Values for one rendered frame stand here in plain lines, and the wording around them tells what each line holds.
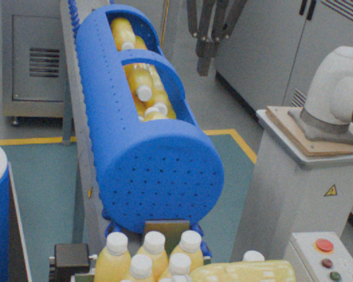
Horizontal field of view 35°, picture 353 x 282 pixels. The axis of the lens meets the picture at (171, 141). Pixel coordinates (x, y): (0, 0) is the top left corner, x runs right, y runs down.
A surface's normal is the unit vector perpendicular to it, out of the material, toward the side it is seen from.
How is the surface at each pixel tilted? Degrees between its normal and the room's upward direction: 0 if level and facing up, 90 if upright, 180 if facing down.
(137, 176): 90
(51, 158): 0
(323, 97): 88
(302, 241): 0
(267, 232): 90
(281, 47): 90
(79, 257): 0
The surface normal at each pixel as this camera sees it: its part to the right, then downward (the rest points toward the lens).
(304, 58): -0.93, 0.05
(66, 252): 0.15, -0.85
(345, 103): -0.65, 0.28
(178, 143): 0.21, 0.52
